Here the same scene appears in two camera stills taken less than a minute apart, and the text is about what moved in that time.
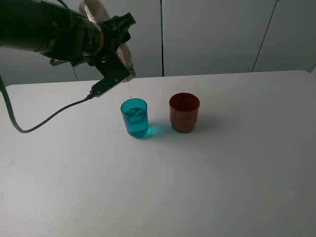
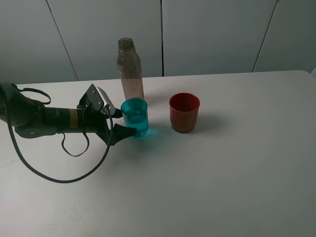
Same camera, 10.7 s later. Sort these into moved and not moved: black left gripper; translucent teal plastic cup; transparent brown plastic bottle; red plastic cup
Moved: transparent brown plastic bottle; black left gripper
Not moved: red plastic cup; translucent teal plastic cup
